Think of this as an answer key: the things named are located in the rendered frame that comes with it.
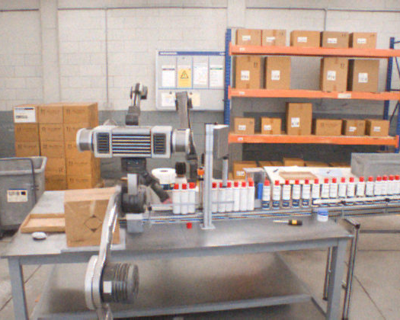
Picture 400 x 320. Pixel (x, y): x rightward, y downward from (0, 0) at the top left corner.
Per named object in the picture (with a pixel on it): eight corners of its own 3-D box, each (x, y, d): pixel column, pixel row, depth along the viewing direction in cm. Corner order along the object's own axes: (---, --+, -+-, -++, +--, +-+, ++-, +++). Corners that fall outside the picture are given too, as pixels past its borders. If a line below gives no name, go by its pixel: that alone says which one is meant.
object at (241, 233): (280, 185, 377) (280, 183, 377) (353, 238, 250) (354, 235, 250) (45, 193, 344) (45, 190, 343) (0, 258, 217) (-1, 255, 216)
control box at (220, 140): (228, 154, 270) (228, 125, 266) (219, 158, 255) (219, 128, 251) (214, 152, 274) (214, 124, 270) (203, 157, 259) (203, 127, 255)
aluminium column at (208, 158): (209, 225, 269) (211, 123, 255) (211, 227, 265) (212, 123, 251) (203, 225, 269) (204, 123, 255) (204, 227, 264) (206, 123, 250)
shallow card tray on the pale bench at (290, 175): (309, 174, 425) (309, 171, 424) (318, 180, 401) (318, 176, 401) (278, 174, 423) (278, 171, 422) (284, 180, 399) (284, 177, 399)
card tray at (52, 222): (73, 217, 279) (72, 212, 278) (68, 231, 254) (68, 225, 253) (29, 219, 274) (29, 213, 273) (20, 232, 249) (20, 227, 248)
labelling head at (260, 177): (259, 202, 302) (260, 168, 297) (264, 207, 290) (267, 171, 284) (241, 203, 300) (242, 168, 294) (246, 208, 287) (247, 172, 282)
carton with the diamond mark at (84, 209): (116, 228, 255) (115, 187, 249) (120, 243, 232) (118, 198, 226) (68, 232, 247) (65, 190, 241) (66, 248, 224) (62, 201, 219)
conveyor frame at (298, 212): (305, 210, 299) (306, 204, 298) (312, 215, 288) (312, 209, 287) (75, 221, 272) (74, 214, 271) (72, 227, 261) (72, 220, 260)
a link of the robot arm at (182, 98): (172, 87, 254) (188, 84, 253) (176, 103, 265) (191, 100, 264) (174, 142, 227) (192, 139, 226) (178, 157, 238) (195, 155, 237)
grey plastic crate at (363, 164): (401, 173, 433) (403, 153, 428) (420, 182, 394) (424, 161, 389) (349, 173, 431) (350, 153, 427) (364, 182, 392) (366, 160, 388)
